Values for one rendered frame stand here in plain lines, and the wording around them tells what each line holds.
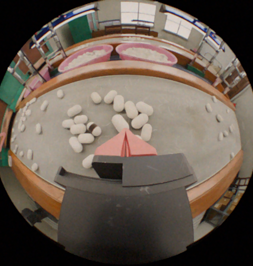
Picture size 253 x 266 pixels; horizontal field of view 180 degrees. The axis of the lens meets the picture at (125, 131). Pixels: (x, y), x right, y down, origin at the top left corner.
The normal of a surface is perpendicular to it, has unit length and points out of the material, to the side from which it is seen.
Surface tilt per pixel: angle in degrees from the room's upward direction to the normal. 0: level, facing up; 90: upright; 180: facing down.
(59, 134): 0
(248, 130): 90
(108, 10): 90
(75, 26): 90
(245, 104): 90
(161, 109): 0
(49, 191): 45
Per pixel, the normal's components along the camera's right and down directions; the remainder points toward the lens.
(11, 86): 1.00, 0.00
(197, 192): 0.00, -0.86
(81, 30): 0.04, 0.97
